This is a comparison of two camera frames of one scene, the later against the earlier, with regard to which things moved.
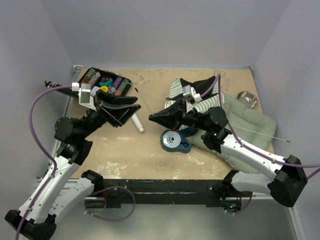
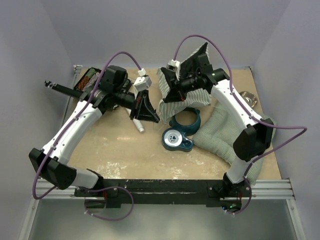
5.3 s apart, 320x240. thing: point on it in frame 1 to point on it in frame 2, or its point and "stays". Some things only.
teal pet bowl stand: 176,140 stays
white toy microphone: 136,121 stays
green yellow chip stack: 91,72 stays
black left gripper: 117,110 to 143,108
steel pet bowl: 247,99 stays
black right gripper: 173,117 to 177,93
